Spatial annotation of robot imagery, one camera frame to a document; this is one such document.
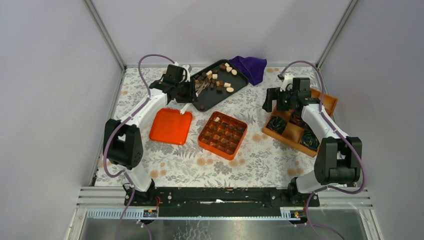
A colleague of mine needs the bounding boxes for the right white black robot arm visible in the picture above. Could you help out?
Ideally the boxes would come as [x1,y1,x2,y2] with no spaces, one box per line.
[262,77,363,206]

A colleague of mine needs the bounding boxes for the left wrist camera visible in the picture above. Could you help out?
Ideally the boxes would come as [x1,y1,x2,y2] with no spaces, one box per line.
[181,64,192,82]

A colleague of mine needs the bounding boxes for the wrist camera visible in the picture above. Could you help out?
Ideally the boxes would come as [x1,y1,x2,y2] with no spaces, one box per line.
[278,73,294,92]
[181,64,192,82]

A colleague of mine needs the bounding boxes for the white metal tongs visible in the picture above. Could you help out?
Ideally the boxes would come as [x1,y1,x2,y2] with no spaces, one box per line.
[179,78,209,115]

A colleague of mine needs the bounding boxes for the dark rolled cloth front-right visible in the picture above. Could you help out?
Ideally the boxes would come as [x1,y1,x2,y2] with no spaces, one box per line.
[300,130,320,152]

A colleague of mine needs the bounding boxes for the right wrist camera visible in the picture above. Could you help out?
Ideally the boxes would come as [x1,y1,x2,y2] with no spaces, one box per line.
[278,73,294,92]

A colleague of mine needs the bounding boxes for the black tray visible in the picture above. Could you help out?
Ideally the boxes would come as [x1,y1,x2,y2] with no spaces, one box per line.
[190,59,249,112]

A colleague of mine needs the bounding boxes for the orange box lid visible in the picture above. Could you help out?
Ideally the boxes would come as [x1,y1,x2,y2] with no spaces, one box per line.
[149,108,193,146]

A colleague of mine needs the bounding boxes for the purple cloth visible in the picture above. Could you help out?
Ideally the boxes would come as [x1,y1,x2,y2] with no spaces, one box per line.
[229,55,268,86]

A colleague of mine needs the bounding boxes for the orange chocolate box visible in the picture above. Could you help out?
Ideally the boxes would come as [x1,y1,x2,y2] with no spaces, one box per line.
[197,111,248,161]

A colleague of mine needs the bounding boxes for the dark rolled cloth middle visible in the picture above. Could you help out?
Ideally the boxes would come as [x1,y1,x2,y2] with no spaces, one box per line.
[289,112,307,129]

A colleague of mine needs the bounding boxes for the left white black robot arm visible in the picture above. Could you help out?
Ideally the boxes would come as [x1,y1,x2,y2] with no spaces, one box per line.
[102,63,197,206]

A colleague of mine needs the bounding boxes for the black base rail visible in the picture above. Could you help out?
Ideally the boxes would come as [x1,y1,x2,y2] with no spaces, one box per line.
[123,185,320,218]

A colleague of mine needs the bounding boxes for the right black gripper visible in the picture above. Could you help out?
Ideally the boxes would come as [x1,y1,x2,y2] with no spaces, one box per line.
[261,87,297,113]

